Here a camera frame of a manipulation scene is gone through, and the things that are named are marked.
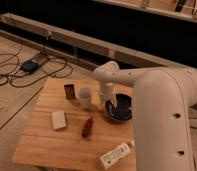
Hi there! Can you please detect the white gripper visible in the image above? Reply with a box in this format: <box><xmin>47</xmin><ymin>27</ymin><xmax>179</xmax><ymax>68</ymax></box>
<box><xmin>99</xmin><ymin>83</ymin><xmax>118</xmax><ymax>110</ymax></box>

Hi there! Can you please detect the black power adapter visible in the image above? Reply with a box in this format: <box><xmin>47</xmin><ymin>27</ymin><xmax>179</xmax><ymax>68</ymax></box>
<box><xmin>21</xmin><ymin>60</ymin><xmax>39</xmax><ymax>74</ymax></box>

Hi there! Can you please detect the white lotion bottle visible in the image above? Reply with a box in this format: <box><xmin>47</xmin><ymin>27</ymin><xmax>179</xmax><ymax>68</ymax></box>
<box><xmin>100</xmin><ymin>141</ymin><xmax>135</xmax><ymax>170</ymax></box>

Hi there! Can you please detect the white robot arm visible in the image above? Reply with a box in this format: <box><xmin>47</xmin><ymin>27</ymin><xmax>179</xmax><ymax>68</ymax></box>
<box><xmin>93</xmin><ymin>61</ymin><xmax>197</xmax><ymax>171</ymax></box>

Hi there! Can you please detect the dark ceramic bowl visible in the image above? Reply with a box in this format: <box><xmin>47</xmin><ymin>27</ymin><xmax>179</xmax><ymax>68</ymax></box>
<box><xmin>105</xmin><ymin>94</ymin><xmax>132</xmax><ymax>122</ymax></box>

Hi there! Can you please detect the brown wooden oblong object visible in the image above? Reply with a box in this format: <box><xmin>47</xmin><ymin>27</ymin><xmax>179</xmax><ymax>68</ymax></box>
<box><xmin>82</xmin><ymin>118</ymin><xmax>93</xmax><ymax>138</ymax></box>

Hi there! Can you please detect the small dark brown box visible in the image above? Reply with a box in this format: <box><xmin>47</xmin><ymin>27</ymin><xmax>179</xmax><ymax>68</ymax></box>
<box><xmin>64</xmin><ymin>84</ymin><xmax>75</xmax><ymax>100</ymax></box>

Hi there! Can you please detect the white plastic cup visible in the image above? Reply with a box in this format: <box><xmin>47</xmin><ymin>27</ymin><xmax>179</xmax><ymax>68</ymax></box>
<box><xmin>78</xmin><ymin>87</ymin><xmax>92</xmax><ymax>109</ymax></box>

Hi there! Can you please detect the wooden table board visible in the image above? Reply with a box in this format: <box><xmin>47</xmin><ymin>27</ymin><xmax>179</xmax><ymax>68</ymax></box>
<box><xmin>12</xmin><ymin>79</ymin><xmax>136</xmax><ymax>171</ymax></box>

